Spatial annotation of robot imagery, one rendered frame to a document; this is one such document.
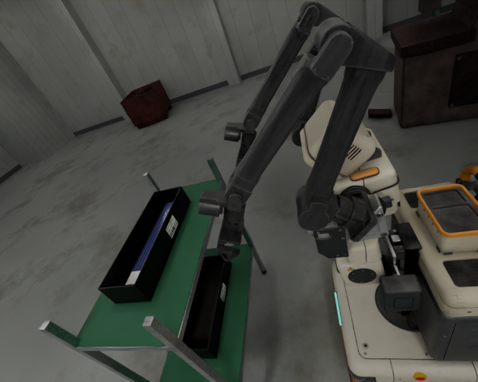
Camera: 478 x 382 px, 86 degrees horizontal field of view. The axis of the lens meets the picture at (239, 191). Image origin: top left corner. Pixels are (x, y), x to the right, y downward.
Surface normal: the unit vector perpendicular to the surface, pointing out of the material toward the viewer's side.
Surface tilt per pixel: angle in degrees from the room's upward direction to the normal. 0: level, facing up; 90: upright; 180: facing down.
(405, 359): 0
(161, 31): 90
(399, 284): 0
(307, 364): 0
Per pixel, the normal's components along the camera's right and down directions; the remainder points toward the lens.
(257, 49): -0.11, 0.63
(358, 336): -0.33, -0.75
